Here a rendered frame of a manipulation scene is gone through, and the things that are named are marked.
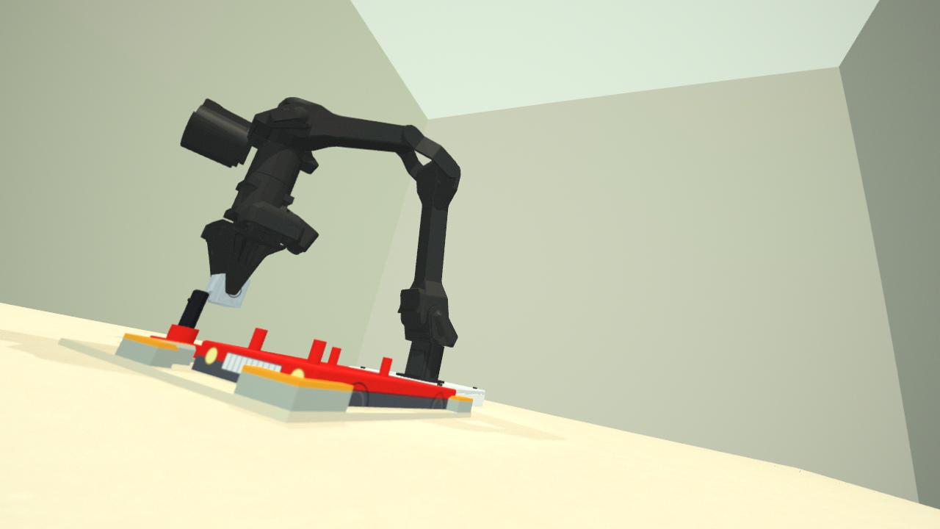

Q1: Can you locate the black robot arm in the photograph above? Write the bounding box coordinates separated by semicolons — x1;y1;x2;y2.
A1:
180;97;460;384

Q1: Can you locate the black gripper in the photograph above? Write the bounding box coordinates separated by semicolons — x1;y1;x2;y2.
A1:
200;172;305;295

